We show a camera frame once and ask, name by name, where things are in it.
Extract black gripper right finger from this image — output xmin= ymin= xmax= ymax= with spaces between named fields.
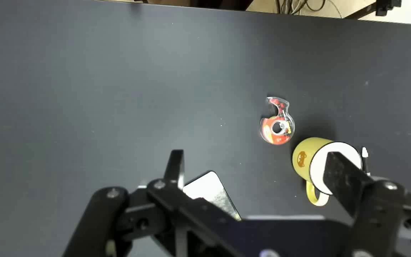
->
xmin=322 ymin=150 xmax=411 ymax=257

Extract yellow mug white inside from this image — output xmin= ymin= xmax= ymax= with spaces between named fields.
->
xmin=289 ymin=135 xmax=365 ymax=208

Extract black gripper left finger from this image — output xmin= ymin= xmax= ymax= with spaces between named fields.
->
xmin=64 ymin=148 xmax=242 ymax=257

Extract pink round object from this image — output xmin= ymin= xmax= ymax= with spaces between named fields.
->
xmin=258 ymin=95 xmax=296 ymax=145

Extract black stand bracket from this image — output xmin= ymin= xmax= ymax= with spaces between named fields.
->
xmin=345 ymin=0 xmax=403 ymax=20

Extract black floor cables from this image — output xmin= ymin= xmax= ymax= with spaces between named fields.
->
xmin=273 ymin=0 xmax=328 ymax=15

